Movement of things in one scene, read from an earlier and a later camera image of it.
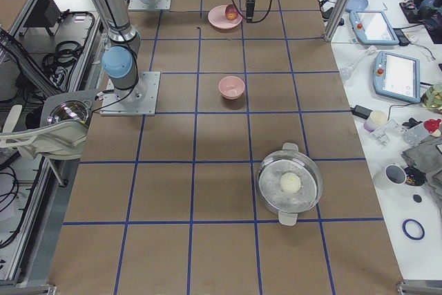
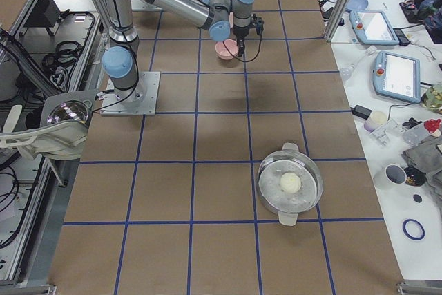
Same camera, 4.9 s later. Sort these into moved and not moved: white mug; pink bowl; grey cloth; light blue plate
Moved: pink bowl
Not moved: white mug; grey cloth; light blue plate
